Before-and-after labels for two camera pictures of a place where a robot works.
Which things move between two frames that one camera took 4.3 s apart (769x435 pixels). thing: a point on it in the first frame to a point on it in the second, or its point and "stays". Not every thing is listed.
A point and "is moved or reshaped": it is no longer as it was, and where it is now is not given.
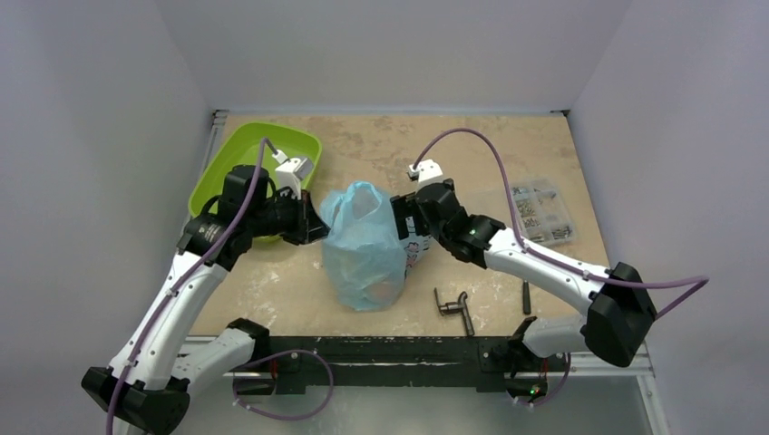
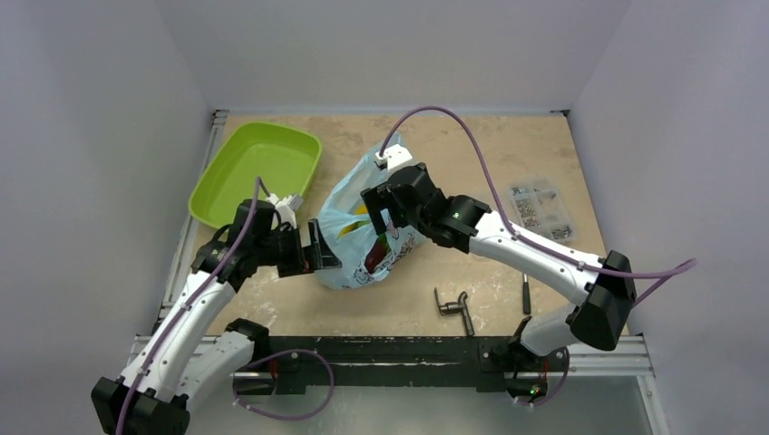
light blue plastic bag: (365, 256) is moved or reshaped
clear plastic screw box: (542, 213) stays
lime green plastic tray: (243, 147) stays
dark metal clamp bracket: (454, 307) stays
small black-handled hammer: (527, 307) stays
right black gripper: (401, 222) to (381, 200)
